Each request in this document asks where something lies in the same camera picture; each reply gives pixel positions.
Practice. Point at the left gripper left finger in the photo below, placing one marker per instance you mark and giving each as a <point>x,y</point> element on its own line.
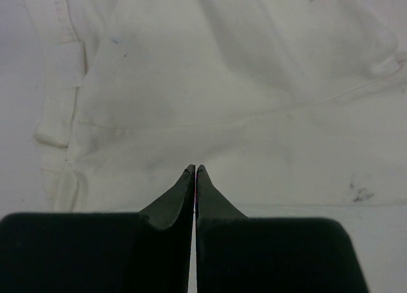
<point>145,251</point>

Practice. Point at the cream white t shirt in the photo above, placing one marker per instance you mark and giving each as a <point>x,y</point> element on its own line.
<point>286,102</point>

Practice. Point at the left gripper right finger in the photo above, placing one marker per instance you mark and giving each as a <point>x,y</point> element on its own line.
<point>236,253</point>

